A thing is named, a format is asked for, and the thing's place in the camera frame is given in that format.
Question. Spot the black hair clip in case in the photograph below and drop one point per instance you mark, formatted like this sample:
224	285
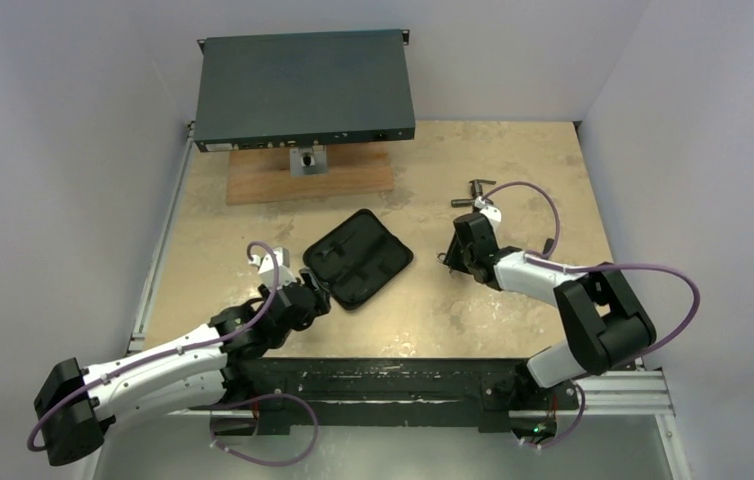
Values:
338	247

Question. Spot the aluminium frame rail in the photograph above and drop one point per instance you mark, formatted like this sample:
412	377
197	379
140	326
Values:
620	393

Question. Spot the wooden board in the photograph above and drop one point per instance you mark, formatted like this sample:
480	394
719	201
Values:
265	176

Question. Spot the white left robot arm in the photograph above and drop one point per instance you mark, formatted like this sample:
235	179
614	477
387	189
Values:
76	406

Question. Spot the grey metal bracket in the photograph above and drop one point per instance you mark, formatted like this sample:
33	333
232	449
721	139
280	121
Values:
308	161

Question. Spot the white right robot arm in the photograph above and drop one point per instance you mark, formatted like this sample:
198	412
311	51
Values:
603	320

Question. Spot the black hair comb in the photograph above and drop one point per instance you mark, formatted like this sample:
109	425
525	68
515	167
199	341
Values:
357	276

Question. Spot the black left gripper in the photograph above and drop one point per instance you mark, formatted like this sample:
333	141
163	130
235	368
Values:
321	305

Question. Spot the dark metal pipe fitting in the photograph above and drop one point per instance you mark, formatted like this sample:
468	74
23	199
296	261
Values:
476	189

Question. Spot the black zippered tool case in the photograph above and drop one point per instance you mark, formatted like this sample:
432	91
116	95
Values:
394	257

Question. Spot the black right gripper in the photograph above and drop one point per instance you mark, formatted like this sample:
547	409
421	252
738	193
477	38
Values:
458	244

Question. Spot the dark green rack device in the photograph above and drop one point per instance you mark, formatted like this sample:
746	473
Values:
303	89

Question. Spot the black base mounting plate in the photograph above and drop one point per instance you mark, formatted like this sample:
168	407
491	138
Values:
277	410

